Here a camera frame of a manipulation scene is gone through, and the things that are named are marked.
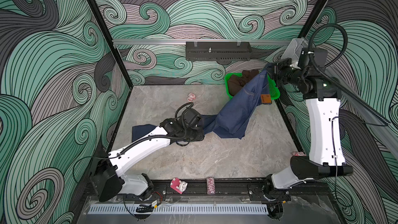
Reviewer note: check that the pink dotted cylinder block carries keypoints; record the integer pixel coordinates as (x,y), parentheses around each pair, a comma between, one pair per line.
(210,184)

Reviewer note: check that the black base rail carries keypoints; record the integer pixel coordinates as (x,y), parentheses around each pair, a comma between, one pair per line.
(255,189)

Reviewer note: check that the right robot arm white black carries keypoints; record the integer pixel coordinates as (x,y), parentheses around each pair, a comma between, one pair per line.
(322,95)

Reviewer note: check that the black perforated wall shelf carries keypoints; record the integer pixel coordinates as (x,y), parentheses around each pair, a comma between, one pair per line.
(219,51)

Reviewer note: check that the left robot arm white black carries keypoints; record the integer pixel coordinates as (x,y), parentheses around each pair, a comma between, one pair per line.
(108,170)

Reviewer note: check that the dark blue denim trousers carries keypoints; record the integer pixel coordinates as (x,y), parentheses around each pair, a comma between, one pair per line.
(230,123)

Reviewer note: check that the brown folded trousers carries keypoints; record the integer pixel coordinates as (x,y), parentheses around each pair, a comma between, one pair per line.
(236,83)

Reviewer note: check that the green plastic basket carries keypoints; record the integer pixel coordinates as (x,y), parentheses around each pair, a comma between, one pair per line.
(274,91)

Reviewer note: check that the clear plastic wall bin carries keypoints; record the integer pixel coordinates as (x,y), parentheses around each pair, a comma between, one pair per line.
(294,50)

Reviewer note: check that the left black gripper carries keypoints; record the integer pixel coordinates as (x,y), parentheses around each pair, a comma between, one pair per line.
(200,136)

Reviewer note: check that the small pink white toy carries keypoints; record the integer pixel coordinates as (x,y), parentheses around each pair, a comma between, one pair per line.
(191,97)

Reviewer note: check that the white slotted cable duct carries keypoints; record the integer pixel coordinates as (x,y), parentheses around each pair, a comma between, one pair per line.
(184,208)

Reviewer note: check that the right aluminium side rail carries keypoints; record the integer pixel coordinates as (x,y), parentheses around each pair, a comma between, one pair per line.
(384,134)

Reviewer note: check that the pink white clip object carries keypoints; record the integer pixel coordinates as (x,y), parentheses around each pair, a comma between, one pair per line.
(178,185)

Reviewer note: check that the horizontal aluminium back rail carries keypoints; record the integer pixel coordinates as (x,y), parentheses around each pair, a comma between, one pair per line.
(157,41)

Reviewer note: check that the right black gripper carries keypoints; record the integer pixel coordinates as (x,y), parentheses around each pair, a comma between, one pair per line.
(277,71)

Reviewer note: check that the pink toy near right wall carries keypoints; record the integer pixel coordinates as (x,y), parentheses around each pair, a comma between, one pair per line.
(298,153)

